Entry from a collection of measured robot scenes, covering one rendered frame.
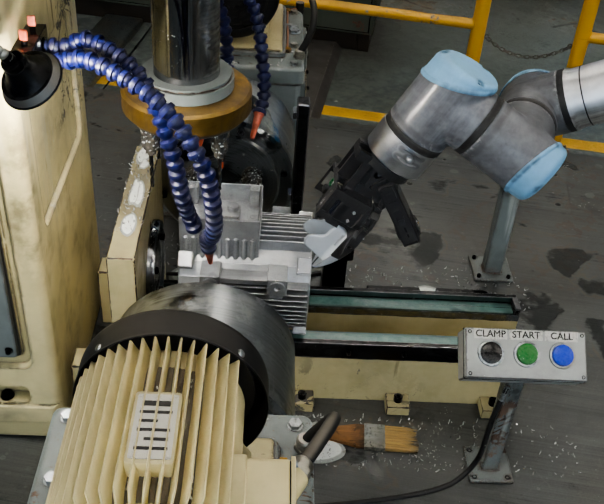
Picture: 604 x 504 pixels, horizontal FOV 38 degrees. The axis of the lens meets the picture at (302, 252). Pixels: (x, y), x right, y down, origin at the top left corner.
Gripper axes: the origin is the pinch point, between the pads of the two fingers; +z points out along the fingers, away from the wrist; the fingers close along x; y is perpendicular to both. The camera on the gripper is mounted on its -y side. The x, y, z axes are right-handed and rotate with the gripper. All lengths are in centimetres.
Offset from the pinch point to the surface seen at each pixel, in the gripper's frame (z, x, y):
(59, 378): 33.1, 10.6, 25.4
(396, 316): 8.7, -9.2, -21.7
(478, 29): 11, -221, -89
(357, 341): 10.2, 0.3, -13.8
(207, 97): -14.2, -0.5, 27.9
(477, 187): 5, -67, -49
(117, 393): -12, 52, 31
